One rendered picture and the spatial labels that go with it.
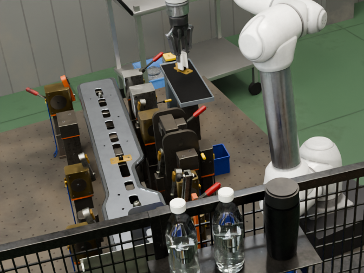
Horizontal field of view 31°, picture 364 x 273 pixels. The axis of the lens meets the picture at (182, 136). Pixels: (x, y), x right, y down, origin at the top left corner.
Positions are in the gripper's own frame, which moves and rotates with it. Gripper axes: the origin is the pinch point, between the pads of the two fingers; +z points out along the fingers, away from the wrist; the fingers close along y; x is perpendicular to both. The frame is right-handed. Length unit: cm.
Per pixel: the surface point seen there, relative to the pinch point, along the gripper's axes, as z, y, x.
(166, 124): 6.9, 28.8, 24.6
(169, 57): 9.6, -10.2, -22.6
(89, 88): 25, 16, -52
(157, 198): 26, 44, 36
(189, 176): 4, 45, 57
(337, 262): 23, 27, 102
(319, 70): 126, -215, -107
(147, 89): 14.6, 9.3, -14.3
